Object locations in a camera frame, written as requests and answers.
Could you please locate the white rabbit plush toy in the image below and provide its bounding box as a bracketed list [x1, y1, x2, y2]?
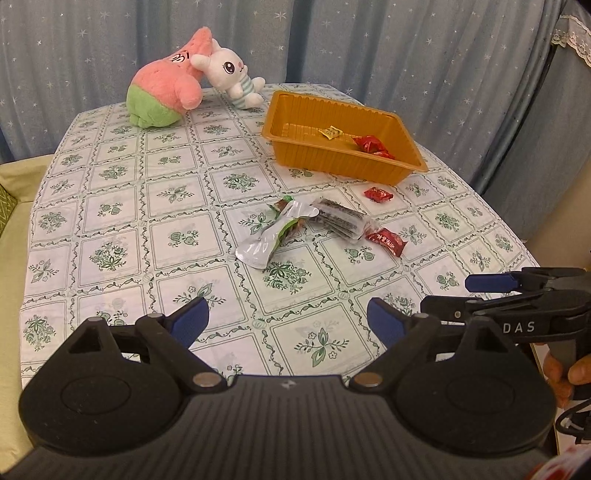
[191, 39, 266, 110]

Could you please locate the red white clothing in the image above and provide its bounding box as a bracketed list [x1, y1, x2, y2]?
[531, 452, 591, 480]

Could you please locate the silver green snack pouch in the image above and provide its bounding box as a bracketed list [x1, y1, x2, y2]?
[235, 202, 319, 268]

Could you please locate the blue starry curtain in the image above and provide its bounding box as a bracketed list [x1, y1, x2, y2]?
[0, 0, 561, 190]

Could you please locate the pink starfish plush toy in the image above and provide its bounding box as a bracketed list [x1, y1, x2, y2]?
[127, 27, 214, 129]

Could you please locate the person's right hand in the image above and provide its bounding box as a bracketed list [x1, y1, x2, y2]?
[542, 353, 591, 408]

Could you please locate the blue cloth with lace trim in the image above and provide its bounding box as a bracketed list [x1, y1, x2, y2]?
[485, 0, 591, 245]

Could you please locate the orange plastic tray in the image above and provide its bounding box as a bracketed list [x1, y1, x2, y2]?
[262, 91, 428, 186]

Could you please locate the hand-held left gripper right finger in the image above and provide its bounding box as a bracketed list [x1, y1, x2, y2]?
[348, 298, 522, 393]

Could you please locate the dark clear-wrapped snack packet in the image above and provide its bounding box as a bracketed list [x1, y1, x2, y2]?
[307, 197, 379, 243]

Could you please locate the pale yellow sofa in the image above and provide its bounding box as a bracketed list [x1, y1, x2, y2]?
[0, 154, 56, 462]

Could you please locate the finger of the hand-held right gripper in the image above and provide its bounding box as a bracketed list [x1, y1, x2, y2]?
[420, 295, 502, 322]
[465, 268, 557, 293]

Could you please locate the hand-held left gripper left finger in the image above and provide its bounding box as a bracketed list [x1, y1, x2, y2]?
[67, 296, 228, 394]

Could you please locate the black cable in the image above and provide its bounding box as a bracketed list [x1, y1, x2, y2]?
[554, 401, 591, 435]

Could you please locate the large red candy packet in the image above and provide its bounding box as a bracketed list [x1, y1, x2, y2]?
[352, 135, 385, 153]

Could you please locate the floral checked tablecloth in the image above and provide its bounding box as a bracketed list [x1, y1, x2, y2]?
[19, 83, 541, 379]

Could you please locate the green brown snack packet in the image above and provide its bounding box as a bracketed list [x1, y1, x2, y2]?
[269, 196, 306, 241]

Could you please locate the green patterned cushion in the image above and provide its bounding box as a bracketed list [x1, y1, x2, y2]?
[0, 185, 18, 237]

